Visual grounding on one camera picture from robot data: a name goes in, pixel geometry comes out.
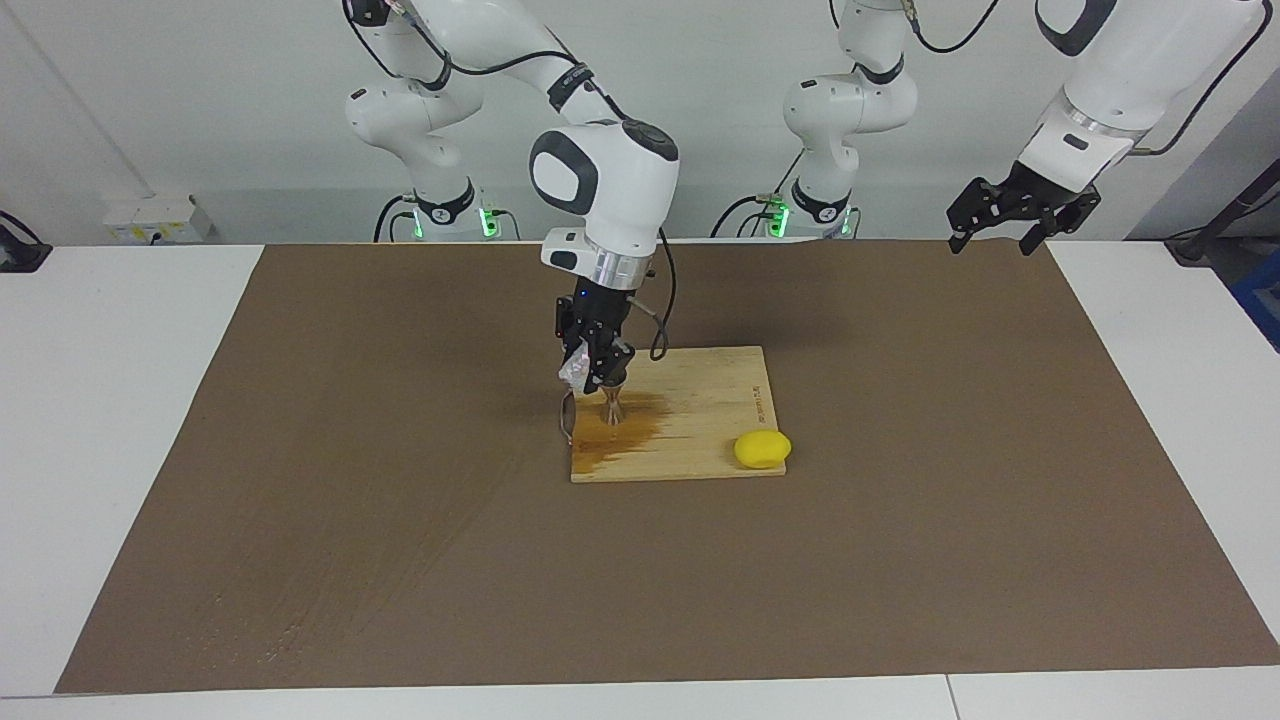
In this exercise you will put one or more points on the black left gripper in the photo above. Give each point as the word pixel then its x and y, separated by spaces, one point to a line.
pixel 1045 190

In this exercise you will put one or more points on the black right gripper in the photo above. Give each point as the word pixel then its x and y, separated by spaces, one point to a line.
pixel 598 315

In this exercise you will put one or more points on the clear plastic cup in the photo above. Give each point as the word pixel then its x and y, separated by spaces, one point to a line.
pixel 574 376

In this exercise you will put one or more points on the steel double-cone jigger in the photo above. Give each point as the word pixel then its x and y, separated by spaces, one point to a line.
pixel 612 410

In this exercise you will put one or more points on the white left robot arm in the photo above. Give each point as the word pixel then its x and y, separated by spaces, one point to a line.
pixel 1130 70

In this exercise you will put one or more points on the yellow lemon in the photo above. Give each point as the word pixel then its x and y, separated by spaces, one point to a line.
pixel 762 449

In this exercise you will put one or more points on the black stand leg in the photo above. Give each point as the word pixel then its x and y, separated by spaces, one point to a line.
pixel 1225 215

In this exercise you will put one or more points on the blue crate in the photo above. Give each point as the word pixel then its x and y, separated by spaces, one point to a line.
pixel 1262 295

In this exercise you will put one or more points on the brown table mat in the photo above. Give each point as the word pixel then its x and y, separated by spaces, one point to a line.
pixel 400 580

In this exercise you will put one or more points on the white power strip box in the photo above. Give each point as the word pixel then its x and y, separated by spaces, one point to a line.
pixel 150 222

